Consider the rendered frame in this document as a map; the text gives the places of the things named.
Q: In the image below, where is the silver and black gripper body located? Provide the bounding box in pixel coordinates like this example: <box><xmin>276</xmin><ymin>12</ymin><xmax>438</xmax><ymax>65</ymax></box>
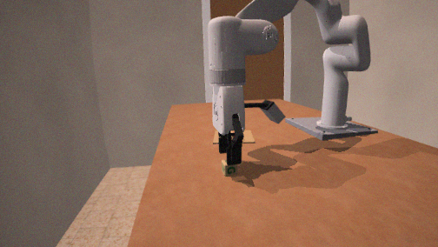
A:
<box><xmin>210</xmin><ymin>83</ymin><xmax>246</xmax><ymax>136</ymax></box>

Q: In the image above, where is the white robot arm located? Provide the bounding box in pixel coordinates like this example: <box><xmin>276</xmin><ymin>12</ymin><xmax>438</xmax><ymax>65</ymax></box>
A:
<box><xmin>208</xmin><ymin>0</ymin><xmax>371</xmax><ymax>130</ymax></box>

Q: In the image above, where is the tan square mat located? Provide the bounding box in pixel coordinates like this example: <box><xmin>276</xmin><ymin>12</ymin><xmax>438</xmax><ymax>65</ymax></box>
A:
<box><xmin>213</xmin><ymin>130</ymin><xmax>255</xmax><ymax>144</ymax></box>

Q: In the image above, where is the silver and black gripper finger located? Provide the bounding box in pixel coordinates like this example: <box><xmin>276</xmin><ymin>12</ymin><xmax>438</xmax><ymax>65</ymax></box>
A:
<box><xmin>226</xmin><ymin>114</ymin><xmax>244</xmax><ymax>165</ymax></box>
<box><xmin>218</xmin><ymin>132</ymin><xmax>228</xmax><ymax>154</ymax></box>

